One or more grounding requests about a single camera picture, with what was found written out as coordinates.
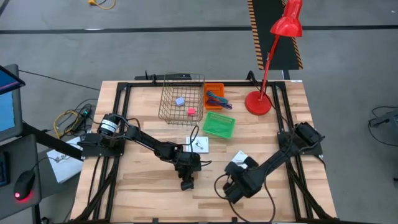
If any black power strip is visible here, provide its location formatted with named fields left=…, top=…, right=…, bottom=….
left=72, top=107, right=93, bottom=133

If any yellow floor cable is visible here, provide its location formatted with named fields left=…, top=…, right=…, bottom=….
left=88, top=0, right=116, bottom=10

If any red desk lamp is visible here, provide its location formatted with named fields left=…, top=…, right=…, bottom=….
left=244, top=0, right=304, bottom=116

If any green plastic bin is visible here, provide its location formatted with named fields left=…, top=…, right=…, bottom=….
left=202, top=111, right=236, bottom=139

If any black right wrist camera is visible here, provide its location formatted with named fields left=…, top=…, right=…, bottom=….
left=223, top=184, right=245, bottom=204

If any grey stand base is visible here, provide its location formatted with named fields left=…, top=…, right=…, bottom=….
left=368, top=107, right=398, bottom=147

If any black computer mouse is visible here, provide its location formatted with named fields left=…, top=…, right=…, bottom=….
left=13, top=170, right=36, bottom=202

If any grey side desk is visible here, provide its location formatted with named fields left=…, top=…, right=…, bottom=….
left=0, top=133, right=43, bottom=220

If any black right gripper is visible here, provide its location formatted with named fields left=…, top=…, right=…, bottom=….
left=225, top=156, right=264, bottom=196

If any white printed paper sheet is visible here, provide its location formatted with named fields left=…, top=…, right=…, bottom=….
left=46, top=136, right=84, bottom=184

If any black keyboard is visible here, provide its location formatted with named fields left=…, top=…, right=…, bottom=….
left=0, top=151, right=9, bottom=187

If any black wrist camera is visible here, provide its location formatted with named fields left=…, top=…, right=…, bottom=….
left=223, top=184, right=245, bottom=204
left=181, top=178, right=196, bottom=192

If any grey framed computer monitor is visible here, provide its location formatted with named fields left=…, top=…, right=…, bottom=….
left=0, top=63, right=24, bottom=142

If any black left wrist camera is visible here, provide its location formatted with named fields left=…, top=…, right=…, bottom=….
left=181, top=178, right=196, bottom=192

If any dark tilted screen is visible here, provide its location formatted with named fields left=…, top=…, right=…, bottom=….
left=0, top=65, right=26, bottom=95

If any brass wire basket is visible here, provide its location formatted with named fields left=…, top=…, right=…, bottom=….
left=157, top=72, right=206, bottom=126

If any orange plastic bin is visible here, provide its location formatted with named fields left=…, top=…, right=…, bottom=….
left=203, top=82, right=225, bottom=111

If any black diagonal support bar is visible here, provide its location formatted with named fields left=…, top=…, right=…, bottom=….
left=21, top=122, right=84, bottom=161

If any black device bar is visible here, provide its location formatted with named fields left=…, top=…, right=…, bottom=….
left=134, top=70, right=193, bottom=82

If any yellow coiled cable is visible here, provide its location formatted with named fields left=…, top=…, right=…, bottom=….
left=53, top=109, right=80, bottom=140

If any black striped floor mat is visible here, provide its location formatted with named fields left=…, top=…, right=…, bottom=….
left=248, top=0, right=304, bottom=71

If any purple cable bundle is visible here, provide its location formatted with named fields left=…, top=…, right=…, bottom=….
left=206, top=98, right=233, bottom=111

